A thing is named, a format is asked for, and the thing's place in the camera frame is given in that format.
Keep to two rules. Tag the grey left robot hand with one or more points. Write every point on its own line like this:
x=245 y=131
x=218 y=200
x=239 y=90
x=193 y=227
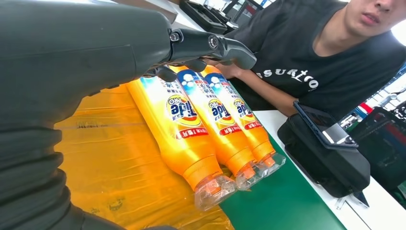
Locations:
x=79 y=54

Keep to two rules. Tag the orange detergent bottle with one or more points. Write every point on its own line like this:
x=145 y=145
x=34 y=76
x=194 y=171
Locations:
x=222 y=133
x=177 y=139
x=253 y=127

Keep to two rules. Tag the yellow plastic sheet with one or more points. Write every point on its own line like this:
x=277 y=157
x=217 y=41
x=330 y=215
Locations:
x=120 y=165

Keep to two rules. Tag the person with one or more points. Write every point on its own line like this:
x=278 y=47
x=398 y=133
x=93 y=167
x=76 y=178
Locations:
x=317 y=57

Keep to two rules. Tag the green table board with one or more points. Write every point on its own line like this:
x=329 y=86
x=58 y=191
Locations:
x=279 y=200

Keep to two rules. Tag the black tablet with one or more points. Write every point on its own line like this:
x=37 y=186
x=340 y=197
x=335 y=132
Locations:
x=326 y=127

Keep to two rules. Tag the black carry bag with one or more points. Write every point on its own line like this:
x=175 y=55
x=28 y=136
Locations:
x=333 y=165

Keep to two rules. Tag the black background equipment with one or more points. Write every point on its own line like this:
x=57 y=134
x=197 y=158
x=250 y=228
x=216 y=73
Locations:
x=383 y=146

